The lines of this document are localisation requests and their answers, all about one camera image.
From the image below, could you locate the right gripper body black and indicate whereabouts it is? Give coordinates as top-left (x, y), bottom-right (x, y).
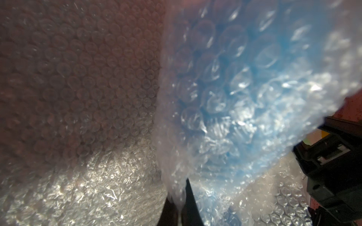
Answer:
top-left (293, 117), bottom-right (362, 226)

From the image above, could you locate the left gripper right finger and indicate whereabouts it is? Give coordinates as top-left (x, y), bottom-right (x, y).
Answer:
top-left (181, 179), bottom-right (204, 226)

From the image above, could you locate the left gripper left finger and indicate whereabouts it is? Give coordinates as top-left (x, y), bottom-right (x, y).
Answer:
top-left (157, 198), bottom-right (179, 226)

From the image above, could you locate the blue glass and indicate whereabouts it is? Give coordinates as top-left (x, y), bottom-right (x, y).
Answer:
top-left (154, 1), bottom-right (362, 226)

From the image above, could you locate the clear bubble wrap sheet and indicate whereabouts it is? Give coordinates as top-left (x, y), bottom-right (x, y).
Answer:
top-left (0, 0), bottom-right (312, 226)

